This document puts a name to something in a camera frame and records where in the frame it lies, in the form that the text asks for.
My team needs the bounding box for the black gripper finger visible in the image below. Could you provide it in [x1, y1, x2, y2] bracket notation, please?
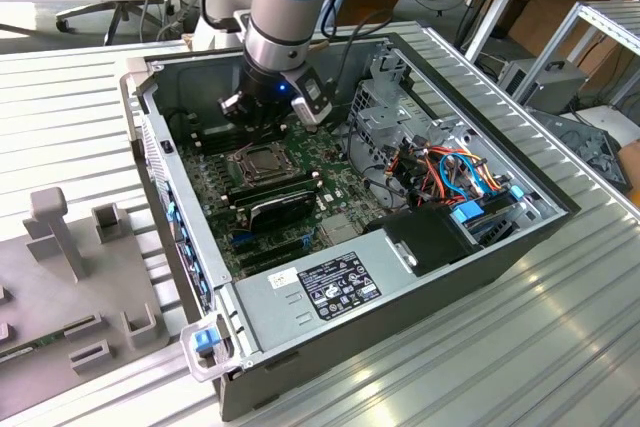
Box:
[217, 91, 262, 142]
[259, 113, 290, 143]

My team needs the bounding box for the silver CPU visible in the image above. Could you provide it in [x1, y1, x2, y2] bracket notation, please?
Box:
[247, 147, 283, 175]

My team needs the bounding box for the thin wire locking lever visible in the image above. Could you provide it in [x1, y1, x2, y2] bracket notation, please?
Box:
[223, 142, 257, 161]

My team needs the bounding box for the black RAM slot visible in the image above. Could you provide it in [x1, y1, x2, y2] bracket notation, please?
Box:
[189, 114, 236, 141]
[227, 180, 322, 211]
[219, 170, 319, 201]
[192, 126, 251, 155]

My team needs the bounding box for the black graphics card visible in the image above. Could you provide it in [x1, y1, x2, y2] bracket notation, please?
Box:
[245, 185, 321, 234]

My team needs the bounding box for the green motherboard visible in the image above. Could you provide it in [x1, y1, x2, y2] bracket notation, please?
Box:
[174, 114, 389, 282]

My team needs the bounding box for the metal drive cage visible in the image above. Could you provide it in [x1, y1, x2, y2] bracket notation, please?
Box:
[347, 77, 437, 171]

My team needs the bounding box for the silver chipset heatsink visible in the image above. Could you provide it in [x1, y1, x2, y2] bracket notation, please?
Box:
[318, 213, 364, 247]

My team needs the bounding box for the black expansion slot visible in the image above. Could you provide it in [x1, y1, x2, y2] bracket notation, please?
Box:
[234, 235, 307, 271]

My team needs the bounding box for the office chair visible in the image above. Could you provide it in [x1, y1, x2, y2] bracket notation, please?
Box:
[53, 0, 177, 47]

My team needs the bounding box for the grey power supply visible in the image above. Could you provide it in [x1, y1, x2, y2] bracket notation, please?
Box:
[232, 227, 419, 354]

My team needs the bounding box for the black plastic shroud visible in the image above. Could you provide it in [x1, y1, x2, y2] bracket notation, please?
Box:
[362, 206, 485, 278]

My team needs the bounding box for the hard disk in blue carrier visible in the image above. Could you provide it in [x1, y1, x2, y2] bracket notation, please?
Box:
[448, 185, 532, 249]

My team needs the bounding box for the blue case latch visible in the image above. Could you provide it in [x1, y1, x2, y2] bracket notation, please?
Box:
[191, 327, 215, 354]

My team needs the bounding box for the black PC case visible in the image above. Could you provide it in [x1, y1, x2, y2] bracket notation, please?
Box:
[113, 31, 582, 423]

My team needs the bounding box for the grey parts rack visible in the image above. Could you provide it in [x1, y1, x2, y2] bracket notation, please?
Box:
[0, 185, 171, 421]

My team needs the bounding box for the dark grey plastic panel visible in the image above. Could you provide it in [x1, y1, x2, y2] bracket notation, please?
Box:
[527, 107, 629, 194]

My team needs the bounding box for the large brown cardboard box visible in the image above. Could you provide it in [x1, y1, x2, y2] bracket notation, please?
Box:
[507, 0, 632, 94]

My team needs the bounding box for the green RAM stick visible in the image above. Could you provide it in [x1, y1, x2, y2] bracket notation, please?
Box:
[0, 315, 99, 364]

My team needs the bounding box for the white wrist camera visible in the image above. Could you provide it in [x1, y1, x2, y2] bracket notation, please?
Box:
[288, 73, 335, 127]

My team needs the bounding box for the black internal wire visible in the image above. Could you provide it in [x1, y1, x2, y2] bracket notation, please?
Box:
[335, 116, 397, 189]

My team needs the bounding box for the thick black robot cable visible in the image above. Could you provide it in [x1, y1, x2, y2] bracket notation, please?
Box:
[327, 5, 400, 94]

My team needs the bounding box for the orange wire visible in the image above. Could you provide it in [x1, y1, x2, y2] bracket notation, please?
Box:
[392, 144, 504, 209]

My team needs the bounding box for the blue data wire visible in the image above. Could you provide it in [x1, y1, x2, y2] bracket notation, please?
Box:
[438, 150, 491, 204]

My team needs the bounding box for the clear plastic case handle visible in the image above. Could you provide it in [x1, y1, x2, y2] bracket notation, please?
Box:
[178, 311, 237, 384]

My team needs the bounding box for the grey box with handle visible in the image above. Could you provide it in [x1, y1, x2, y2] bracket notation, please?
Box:
[498, 57, 590, 117]

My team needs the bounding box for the aluminium profile frame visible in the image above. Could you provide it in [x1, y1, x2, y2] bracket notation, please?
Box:
[508, 0, 640, 116]

